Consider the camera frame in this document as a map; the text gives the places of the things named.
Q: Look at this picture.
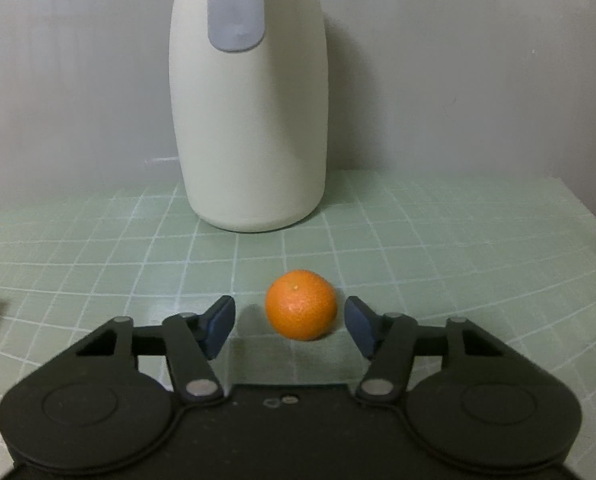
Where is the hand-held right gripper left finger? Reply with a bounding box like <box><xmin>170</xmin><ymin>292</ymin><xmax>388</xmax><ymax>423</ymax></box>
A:
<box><xmin>52</xmin><ymin>295</ymin><xmax>237</xmax><ymax>403</ymax></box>

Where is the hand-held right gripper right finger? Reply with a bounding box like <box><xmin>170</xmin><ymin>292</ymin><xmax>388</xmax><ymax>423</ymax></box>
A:
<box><xmin>344</xmin><ymin>296</ymin><xmax>529</xmax><ymax>405</ymax></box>

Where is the small mandarin orange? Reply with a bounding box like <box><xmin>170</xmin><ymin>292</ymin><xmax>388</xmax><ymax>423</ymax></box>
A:
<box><xmin>265</xmin><ymin>269</ymin><xmax>339</xmax><ymax>342</ymax></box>

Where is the green checked tablecloth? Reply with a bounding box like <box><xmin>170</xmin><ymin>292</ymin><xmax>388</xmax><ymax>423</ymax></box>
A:
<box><xmin>0</xmin><ymin>170</ymin><xmax>596</xmax><ymax>461</ymax></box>

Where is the white thermos jug grey lid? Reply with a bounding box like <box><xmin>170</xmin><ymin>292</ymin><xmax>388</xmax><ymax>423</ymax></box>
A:
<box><xmin>169</xmin><ymin>0</ymin><xmax>327</xmax><ymax>233</ymax></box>

